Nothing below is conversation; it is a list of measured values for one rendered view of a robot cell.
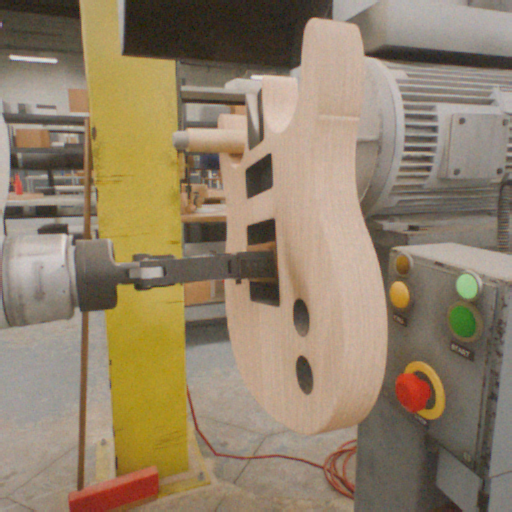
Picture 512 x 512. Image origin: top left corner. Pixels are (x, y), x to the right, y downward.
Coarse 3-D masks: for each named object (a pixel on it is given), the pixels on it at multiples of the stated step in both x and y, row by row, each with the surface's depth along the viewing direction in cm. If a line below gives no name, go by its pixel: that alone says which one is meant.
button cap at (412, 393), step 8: (400, 376) 47; (408, 376) 46; (400, 384) 46; (408, 384) 45; (416, 384) 45; (424, 384) 46; (400, 392) 46; (408, 392) 45; (416, 392) 45; (424, 392) 45; (400, 400) 46; (408, 400) 45; (416, 400) 45; (424, 400) 45; (408, 408) 46; (416, 408) 45
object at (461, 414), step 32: (416, 256) 47; (448, 256) 46; (480, 256) 46; (416, 288) 47; (448, 288) 43; (416, 320) 47; (448, 320) 42; (480, 320) 39; (416, 352) 48; (448, 352) 43; (480, 352) 39; (384, 384) 54; (448, 384) 43; (480, 384) 40; (416, 416) 48; (448, 416) 44; (480, 416) 40; (448, 448) 44; (480, 448) 41
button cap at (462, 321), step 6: (462, 306) 41; (456, 312) 41; (462, 312) 40; (468, 312) 40; (450, 318) 42; (456, 318) 41; (462, 318) 40; (468, 318) 40; (474, 318) 39; (450, 324) 42; (456, 324) 41; (462, 324) 41; (468, 324) 40; (474, 324) 39; (456, 330) 41; (462, 330) 41; (468, 330) 40; (474, 330) 39; (462, 336) 41; (468, 336) 40
